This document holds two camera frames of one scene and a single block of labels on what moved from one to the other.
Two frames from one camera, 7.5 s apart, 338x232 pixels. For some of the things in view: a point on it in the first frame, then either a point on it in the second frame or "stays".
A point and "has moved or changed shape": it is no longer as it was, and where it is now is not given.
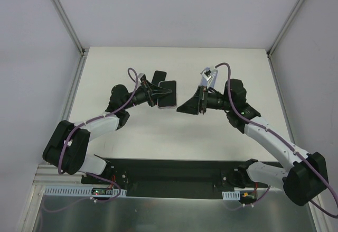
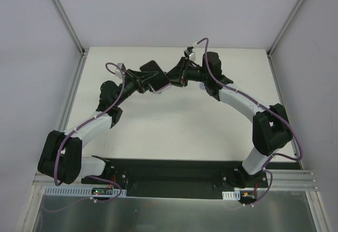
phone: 169,100 -> 161,82
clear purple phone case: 168,101 has moved or changed shape
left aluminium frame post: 58,7 stays
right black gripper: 200,100 -> 183,72
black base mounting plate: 165,178 stays
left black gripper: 150,94 -> 137,81
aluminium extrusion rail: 47,174 stays
